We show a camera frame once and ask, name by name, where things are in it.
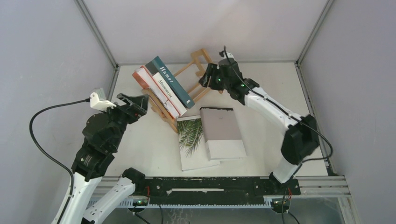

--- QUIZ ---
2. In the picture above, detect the black camera cable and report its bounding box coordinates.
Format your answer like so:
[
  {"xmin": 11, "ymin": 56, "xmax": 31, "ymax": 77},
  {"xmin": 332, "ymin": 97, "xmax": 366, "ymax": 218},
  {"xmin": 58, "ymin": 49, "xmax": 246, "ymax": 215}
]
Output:
[
  {"xmin": 219, "ymin": 45, "xmax": 334, "ymax": 224},
  {"xmin": 29, "ymin": 98, "xmax": 92, "ymax": 224}
]

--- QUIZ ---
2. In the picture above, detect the right black camera cable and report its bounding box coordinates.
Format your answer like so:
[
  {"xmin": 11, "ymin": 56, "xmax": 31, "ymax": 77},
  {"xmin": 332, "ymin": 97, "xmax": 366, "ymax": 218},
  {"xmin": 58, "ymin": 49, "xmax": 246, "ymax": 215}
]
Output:
[{"xmin": 219, "ymin": 45, "xmax": 334, "ymax": 224}]

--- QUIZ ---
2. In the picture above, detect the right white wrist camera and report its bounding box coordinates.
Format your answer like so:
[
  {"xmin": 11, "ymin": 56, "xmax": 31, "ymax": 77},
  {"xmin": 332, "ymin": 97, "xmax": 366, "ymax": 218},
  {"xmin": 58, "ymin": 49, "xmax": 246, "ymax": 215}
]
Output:
[{"xmin": 219, "ymin": 50, "xmax": 235, "ymax": 62}]

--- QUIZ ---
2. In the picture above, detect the grey white notebook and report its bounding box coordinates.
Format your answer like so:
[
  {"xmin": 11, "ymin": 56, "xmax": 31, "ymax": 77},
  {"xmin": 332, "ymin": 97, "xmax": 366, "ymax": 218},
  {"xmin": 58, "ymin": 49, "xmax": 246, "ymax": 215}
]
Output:
[{"xmin": 199, "ymin": 107, "xmax": 247, "ymax": 161}]

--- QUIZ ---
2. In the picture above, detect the teal Humor book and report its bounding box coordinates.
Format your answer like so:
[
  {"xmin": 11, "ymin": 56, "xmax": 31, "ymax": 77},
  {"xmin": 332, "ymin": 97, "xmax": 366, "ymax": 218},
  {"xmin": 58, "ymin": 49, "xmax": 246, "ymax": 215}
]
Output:
[{"xmin": 145, "ymin": 56, "xmax": 195, "ymax": 109}]

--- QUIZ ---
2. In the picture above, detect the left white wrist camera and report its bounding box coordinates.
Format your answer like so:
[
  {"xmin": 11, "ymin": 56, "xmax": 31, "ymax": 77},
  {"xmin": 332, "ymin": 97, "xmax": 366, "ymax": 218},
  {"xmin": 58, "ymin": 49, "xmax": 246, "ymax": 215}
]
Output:
[{"xmin": 90, "ymin": 88, "xmax": 116, "ymax": 112}]

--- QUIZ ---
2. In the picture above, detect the left black camera cable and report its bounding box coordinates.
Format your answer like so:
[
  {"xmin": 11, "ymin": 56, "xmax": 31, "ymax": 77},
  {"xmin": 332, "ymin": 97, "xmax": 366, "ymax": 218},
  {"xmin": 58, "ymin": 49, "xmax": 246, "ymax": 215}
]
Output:
[{"xmin": 29, "ymin": 98, "xmax": 92, "ymax": 224}]

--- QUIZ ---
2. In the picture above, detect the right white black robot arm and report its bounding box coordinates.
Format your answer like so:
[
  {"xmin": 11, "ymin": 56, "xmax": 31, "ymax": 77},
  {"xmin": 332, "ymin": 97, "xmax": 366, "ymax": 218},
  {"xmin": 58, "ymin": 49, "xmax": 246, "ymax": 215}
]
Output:
[{"xmin": 199, "ymin": 58, "xmax": 319, "ymax": 194}]

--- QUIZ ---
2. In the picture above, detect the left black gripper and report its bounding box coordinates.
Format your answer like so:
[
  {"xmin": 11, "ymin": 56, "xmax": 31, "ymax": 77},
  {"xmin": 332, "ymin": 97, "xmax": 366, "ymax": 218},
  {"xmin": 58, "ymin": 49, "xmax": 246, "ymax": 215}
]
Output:
[{"xmin": 101, "ymin": 92, "xmax": 150, "ymax": 149}]

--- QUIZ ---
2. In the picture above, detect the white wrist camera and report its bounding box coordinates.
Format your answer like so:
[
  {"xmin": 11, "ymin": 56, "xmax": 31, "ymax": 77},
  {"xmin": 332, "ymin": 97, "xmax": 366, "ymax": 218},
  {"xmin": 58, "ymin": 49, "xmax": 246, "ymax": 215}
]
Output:
[
  {"xmin": 90, "ymin": 88, "xmax": 116, "ymax": 112},
  {"xmin": 219, "ymin": 50, "xmax": 235, "ymax": 62}
]

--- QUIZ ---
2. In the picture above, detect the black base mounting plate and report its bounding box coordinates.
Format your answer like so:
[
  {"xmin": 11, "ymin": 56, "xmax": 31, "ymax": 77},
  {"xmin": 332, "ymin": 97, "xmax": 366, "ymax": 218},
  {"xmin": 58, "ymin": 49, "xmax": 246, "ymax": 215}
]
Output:
[{"xmin": 133, "ymin": 176, "xmax": 301, "ymax": 206}]

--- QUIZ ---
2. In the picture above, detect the wooden book rack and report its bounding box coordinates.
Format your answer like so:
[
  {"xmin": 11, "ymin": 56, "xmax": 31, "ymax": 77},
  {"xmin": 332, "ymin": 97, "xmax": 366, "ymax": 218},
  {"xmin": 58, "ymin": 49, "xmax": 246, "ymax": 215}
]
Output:
[{"xmin": 142, "ymin": 48, "xmax": 213, "ymax": 133}]

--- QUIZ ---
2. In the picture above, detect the palm leaf white book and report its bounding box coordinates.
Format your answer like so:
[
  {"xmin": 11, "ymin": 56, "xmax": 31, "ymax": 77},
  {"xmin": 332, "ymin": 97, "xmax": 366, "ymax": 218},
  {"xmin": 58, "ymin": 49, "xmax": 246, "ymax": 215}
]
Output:
[{"xmin": 177, "ymin": 115, "xmax": 220, "ymax": 172}]

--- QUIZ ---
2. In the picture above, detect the coffee cover white book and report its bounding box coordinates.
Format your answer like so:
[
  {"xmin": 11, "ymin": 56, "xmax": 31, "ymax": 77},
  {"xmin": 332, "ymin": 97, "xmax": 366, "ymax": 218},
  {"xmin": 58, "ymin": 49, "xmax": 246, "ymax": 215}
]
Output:
[{"xmin": 152, "ymin": 72, "xmax": 187, "ymax": 116}]

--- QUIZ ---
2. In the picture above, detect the aluminium frame rail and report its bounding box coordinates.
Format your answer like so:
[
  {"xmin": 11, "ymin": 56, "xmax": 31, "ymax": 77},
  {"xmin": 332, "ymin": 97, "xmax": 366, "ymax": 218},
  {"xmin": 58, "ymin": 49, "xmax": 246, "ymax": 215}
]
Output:
[{"xmin": 74, "ymin": 175, "xmax": 352, "ymax": 208}]

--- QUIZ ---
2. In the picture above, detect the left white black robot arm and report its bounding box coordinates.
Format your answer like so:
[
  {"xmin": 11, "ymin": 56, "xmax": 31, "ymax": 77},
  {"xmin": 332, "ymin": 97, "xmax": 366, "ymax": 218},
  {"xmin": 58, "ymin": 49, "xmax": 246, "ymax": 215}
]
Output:
[{"xmin": 53, "ymin": 92, "xmax": 149, "ymax": 224}]

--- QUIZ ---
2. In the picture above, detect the orange cover book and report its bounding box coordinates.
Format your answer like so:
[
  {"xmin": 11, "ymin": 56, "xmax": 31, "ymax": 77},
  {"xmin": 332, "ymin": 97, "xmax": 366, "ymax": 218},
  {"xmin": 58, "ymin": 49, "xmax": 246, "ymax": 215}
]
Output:
[{"xmin": 132, "ymin": 66, "xmax": 180, "ymax": 118}]

